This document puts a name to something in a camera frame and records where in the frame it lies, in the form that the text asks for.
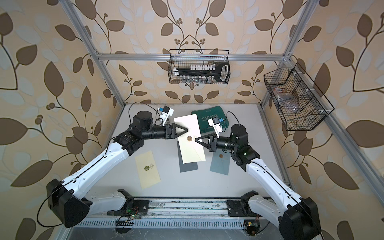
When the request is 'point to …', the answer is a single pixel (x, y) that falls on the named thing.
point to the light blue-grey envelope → (220, 162)
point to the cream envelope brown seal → (191, 150)
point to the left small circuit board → (135, 216)
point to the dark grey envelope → (185, 167)
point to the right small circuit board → (252, 225)
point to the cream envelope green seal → (148, 171)
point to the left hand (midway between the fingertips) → (182, 129)
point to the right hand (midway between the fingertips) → (195, 140)
